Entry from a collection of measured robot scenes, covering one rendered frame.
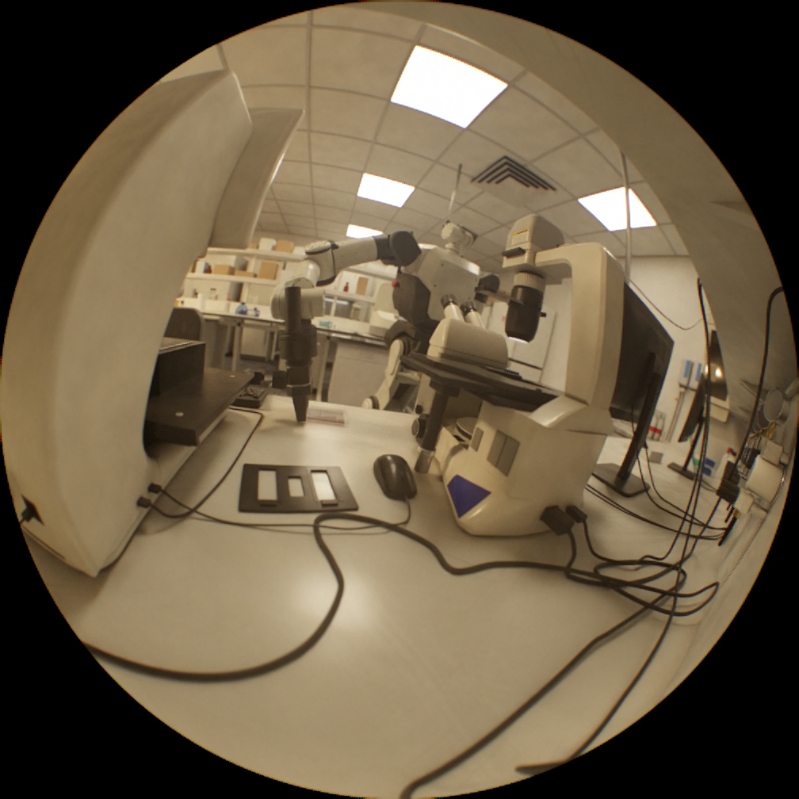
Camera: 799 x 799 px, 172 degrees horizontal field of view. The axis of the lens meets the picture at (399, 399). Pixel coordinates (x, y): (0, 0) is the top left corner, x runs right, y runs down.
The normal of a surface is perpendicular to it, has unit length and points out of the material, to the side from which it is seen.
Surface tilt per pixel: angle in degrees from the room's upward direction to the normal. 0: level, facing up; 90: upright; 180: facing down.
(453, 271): 103
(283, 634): 0
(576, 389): 90
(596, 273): 90
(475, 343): 70
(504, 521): 90
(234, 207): 88
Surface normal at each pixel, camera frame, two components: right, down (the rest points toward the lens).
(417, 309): -0.34, 0.45
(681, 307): -0.94, -0.14
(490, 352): 0.32, -0.04
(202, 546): 0.22, -0.95
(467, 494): -0.56, -0.74
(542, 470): -0.15, 0.21
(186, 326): 0.17, 0.28
